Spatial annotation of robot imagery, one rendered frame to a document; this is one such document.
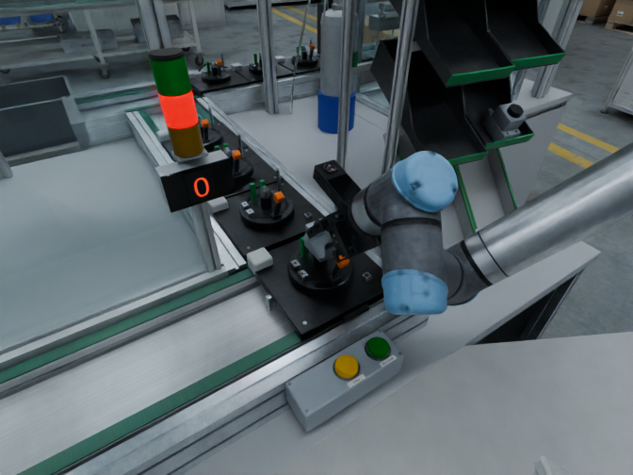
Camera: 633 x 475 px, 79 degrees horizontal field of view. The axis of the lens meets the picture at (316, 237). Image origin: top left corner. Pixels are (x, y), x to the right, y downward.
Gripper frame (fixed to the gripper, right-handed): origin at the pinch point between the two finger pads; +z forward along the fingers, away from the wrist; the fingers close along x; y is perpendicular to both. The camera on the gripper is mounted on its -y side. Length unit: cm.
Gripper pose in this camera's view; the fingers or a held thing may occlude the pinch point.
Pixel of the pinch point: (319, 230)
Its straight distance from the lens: 77.0
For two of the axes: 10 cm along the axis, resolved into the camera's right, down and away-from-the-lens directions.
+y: 4.0, 9.1, -0.6
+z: -3.5, 2.2, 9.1
